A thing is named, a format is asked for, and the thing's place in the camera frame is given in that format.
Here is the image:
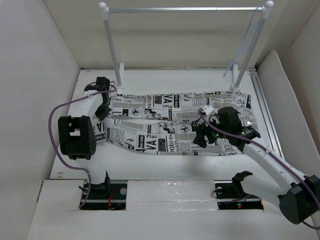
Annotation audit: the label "black white newspaper print trousers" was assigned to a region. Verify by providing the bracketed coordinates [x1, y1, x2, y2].
[93, 91, 259, 156]

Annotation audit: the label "clear blue plastic hanger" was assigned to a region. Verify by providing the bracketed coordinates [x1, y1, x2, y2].
[223, 5, 263, 77]

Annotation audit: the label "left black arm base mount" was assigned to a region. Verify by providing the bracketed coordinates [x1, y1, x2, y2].
[79, 173, 128, 211]

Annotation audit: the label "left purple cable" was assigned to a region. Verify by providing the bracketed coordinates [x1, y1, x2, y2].
[48, 86, 118, 208]

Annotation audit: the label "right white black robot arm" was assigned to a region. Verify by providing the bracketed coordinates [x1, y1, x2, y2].
[193, 105, 320, 229]

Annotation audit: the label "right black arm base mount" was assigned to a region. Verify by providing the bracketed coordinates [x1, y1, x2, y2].
[211, 171, 264, 210]

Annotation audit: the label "white metal clothes rack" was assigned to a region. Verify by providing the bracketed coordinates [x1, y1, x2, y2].
[98, 0, 275, 97]

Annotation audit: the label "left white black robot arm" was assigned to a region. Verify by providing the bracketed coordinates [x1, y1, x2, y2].
[58, 77, 112, 199]

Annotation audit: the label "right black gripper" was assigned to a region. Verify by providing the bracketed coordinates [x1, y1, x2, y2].
[192, 114, 230, 148]

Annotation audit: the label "aluminium rail right side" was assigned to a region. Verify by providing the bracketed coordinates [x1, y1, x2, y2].
[249, 68, 285, 158]

